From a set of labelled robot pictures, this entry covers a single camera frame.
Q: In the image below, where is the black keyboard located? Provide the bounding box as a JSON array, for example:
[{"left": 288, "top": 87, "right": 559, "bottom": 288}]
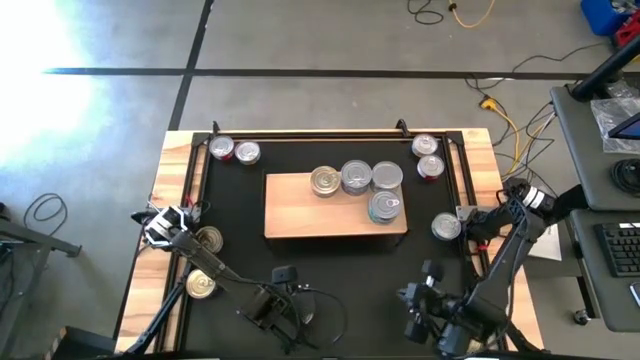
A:
[{"left": 594, "top": 222, "right": 640, "bottom": 279}]

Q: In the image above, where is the green white label can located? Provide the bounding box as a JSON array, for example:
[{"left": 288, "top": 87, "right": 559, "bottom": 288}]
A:
[
  {"left": 431, "top": 211, "right": 463, "bottom": 242},
  {"left": 370, "top": 160, "right": 405, "bottom": 194}
]

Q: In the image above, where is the yellow extension cord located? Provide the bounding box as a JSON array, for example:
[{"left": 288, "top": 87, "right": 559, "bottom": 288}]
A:
[{"left": 479, "top": 97, "right": 524, "bottom": 176}]

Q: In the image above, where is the gold lid seafood can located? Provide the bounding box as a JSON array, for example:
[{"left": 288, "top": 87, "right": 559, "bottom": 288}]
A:
[
  {"left": 185, "top": 268, "right": 218, "bottom": 300},
  {"left": 195, "top": 225, "right": 225, "bottom": 255}
]

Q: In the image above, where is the black table mat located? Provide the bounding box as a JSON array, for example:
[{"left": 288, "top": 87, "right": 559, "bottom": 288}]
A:
[{"left": 192, "top": 135, "right": 474, "bottom": 359}]

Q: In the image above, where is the yellow blue label can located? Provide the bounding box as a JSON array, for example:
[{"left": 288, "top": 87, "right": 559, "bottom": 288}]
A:
[
  {"left": 411, "top": 132, "right": 440, "bottom": 159},
  {"left": 234, "top": 140, "right": 262, "bottom": 167}
]

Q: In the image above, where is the coiled black cable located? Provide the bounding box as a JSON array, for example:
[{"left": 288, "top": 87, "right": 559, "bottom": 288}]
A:
[{"left": 610, "top": 158, "right": 640, "bottom": 197}]

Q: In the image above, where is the red container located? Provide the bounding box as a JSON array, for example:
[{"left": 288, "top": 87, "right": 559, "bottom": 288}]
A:
[{"left": 613, "top": 22, "right": 640, "bottom": 49}]

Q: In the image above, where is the clear plastic bag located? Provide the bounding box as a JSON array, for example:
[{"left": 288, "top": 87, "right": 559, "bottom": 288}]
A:
[{"left": 589, "top": 97, "right": 640, "bottom": 155}]

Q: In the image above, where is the long black floor cable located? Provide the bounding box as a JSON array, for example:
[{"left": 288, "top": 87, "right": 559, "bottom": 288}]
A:
[{"left": 464, "top": 42, "right": 609, "bottom": 94}]

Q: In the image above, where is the blue bin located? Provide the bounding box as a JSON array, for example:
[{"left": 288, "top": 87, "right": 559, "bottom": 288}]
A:
[{"left": 579, "top": 0, "right": 634, "bottom": 37}]

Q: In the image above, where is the plain silver lid can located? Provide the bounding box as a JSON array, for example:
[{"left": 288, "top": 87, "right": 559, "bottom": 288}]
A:
[{"left": 340, "top": 159, "right": 374, "bottom": 197}]

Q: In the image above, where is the black floor cable loop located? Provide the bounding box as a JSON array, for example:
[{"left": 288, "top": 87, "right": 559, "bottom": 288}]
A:
[
  {"left": 407, "top": 0, "right": 445, "bottom": 26},
  {"left": 23, "top": 192, "right": 69, "bottom": 236}
]

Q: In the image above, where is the grey desk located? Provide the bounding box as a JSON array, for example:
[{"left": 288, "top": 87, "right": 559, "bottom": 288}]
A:
[
  {"left": 569, "top": 208, "right": 640, "bottom": 334},
  {"left": 549, "top": 82, "right": 640, "bottom": 212}
]

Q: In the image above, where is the yellow floor cable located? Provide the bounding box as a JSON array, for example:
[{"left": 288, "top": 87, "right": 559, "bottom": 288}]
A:
[{"left": 448, "top": 0, "right": 497, "bottom": 30}]

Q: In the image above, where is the blue screen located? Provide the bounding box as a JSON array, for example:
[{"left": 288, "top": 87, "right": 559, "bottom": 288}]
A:
[{"left": 608, "top": 112, "right": 640, "bottom": 141}]

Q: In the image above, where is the wooden cutting board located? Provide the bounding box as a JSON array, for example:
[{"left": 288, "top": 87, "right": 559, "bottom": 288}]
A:
[{"left": 263, "top": 171, "right": 409, "bottom": 240}]

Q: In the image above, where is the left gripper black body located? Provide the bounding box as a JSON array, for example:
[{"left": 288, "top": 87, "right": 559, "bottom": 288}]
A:
[{"left": 249, "top": 287, "right": 301, "bottom": 336}]

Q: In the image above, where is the red label seafood can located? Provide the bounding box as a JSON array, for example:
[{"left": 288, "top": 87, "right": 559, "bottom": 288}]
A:
[
  {"left": 208, "top": 134, "right": 236, "bottom": 162},
  {"left": 416, "top": 153, "right": 446, "bottom": 182}
]

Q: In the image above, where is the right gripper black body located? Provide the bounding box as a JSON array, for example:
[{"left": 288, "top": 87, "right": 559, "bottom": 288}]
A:
[{"left": 417, "top": 292, "right": 466, "bottom": 351}]

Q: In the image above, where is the white paper sheet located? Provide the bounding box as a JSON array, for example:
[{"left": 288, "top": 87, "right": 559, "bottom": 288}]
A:
[{"left": 527, "top": 222, "right": 564, "bottom": 262}]

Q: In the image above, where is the pale gold lid can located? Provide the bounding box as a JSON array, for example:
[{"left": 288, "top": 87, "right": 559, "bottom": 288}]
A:
[{"left": 309, "top": 165, "right": 343, "bottom": 199}]

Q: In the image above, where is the black monitor pole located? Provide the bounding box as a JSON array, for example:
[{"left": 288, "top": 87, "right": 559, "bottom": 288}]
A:
[{"left": 572, "top": 37, "right": 640, "bottom": 101}]

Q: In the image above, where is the black desk beam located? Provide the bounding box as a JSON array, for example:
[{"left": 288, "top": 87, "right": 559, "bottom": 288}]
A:
[{"left": 549, "top": 183, "right": 590, "bottom": 226}]

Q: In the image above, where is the black box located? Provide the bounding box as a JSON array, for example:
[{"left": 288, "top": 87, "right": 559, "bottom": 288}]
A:
[{"left": 49, "top": 324, "right": 121, "bottom": 360}]

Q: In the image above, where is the grey metal stand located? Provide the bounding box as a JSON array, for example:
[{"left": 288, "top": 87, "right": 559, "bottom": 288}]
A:
[{"left": 0, "top": 199, "right": 84, "bottom": 351}]

